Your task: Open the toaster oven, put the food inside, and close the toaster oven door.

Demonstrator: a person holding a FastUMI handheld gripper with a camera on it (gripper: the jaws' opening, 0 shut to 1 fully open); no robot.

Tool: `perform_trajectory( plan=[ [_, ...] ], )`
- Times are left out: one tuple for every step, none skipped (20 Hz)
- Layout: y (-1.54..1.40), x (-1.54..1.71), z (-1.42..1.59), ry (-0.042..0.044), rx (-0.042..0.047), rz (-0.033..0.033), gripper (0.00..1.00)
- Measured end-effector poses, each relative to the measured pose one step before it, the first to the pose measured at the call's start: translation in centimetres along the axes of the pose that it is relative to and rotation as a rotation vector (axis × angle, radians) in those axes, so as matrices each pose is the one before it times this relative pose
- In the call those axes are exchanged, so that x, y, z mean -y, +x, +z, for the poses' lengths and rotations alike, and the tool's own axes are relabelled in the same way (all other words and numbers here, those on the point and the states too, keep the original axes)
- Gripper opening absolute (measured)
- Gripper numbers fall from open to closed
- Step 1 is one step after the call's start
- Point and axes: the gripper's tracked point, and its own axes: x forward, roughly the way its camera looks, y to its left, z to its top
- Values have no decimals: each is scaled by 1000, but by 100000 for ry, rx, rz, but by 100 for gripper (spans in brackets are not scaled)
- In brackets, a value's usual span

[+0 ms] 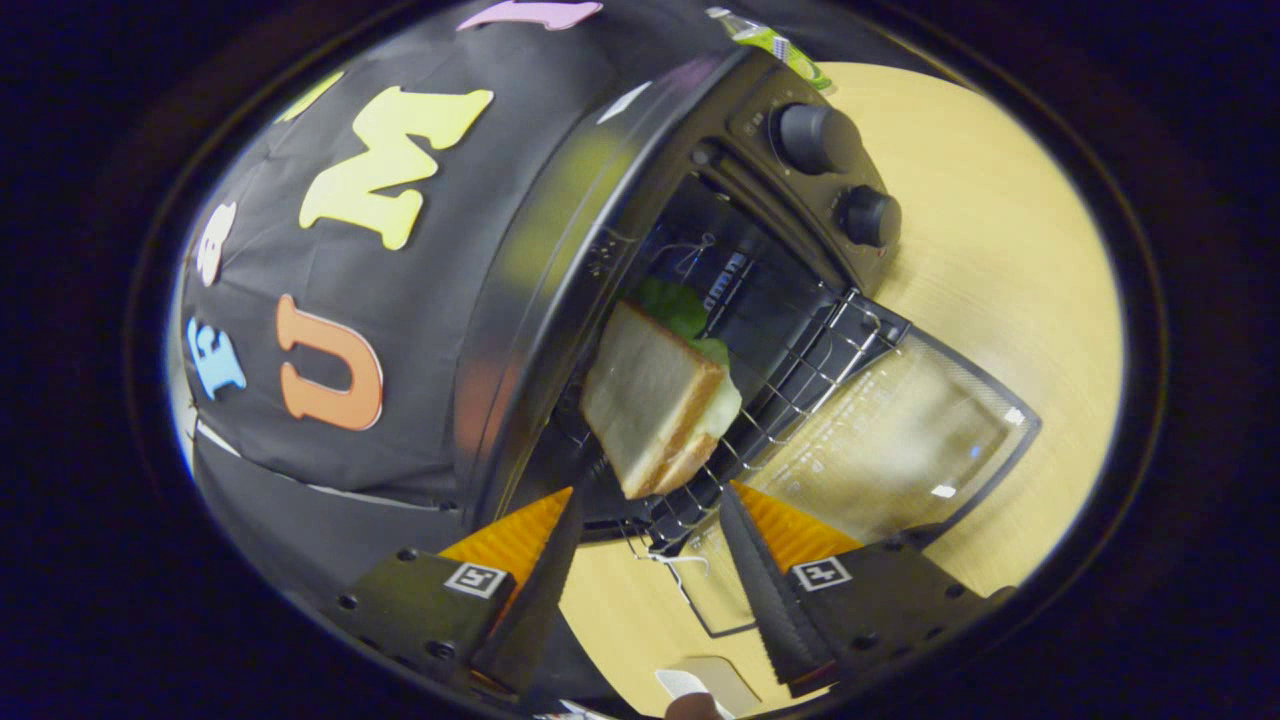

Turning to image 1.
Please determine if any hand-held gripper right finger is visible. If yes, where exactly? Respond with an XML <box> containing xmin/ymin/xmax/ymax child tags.
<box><xmin>718</xmin><ymin>481</ymin><xmax>1016</xmax><ymax>699</ymax></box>

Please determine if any black toaster oven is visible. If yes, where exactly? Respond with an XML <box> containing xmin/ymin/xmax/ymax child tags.
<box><xmin>465</xmin><ymin>45</ymin><xmax>1043</xmax><ymax>641</ymax></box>

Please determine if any sandwich with lettuce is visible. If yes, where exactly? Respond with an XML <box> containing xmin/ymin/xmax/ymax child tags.
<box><xmin>580</xmin><ymin>278</ymin><xmax>743</xmax><ymax>501</ymax></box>

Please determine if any white string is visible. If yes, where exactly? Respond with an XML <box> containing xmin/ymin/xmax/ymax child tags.
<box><xmin>625</xmin><ymin>535</ymin><xmax>711</xmax><ymax>581</ymax></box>

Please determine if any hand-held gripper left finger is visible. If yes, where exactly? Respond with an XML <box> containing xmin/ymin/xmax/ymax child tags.
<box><xmin>320</xmin><ymin>487</ymin><xmax>584</xmax><ymax>698</ymax></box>

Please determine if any green drink bottle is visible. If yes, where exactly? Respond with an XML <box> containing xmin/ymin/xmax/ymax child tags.
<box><xmin>707</xmin><ymin>7</ymin><xmax>831</xmax><ymax>91</ymax></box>

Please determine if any white food tray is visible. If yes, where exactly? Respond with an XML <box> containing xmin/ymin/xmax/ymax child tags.
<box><xmin>655</xmin><ymin>655</ymin><xmax>763</xmax><ymax>719</ymax></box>

